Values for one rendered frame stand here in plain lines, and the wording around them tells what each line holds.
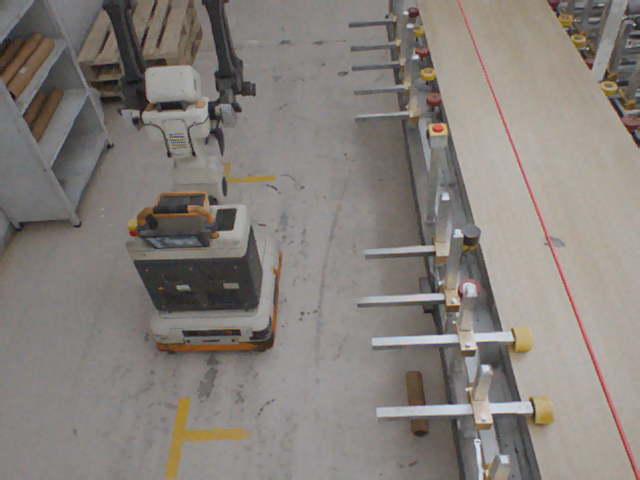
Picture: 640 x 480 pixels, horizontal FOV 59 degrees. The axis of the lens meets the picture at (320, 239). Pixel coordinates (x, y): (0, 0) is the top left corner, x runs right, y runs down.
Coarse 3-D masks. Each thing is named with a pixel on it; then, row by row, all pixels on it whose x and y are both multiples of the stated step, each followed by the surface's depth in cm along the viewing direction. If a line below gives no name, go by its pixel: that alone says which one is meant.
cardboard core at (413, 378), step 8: (408, 376) 276; (416, 376) 275; (408, 384) 274; (416, 384) 272; (408, 392) 271; (416, 392) 269; (408, 400) 270; (416, 400) 266; (416, 424) 258; (424, 424) 258; (416, 432) 262; (424, 432) 262
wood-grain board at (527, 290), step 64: (448, 0) 366; (512, 0) 359; (448, 64) 313; (512, 64) 308; (576, 64) 303; (448, 128) 276; (512, 128) 269; (576, 128) 266; (512, 192) 239; (576, 192) 237; (512, 256) 216; (576, 256) 213; (512, 320) 196; (576, 320) 194; (576, 384) 178; (576, 448) 164
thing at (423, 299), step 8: (376, 296) 213; (384, 296) 212; (392, 296) 212; (400, 296) 212; (408, 296) 211; (416, 296) 211; (424, 296) 211; (432, 296) 211; (440, 296) 210; (360, 304) 212; (368, 304) 212; (376, 304) 212; (384, 304) 212; (392, 304) 212; (400, 304) 212; (408, 304) 212; (416, 304) 212; (424, 304) 212
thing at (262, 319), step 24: (264, 240) 317; (264, 264) 305; (264, 288) 294; (168, 312) 287; (192, 312) 287; (216, 312) 285; (240, 312) 284; (264, 312) 284; (168, 336) 287; (240, 336) 286; (264, 336) 287
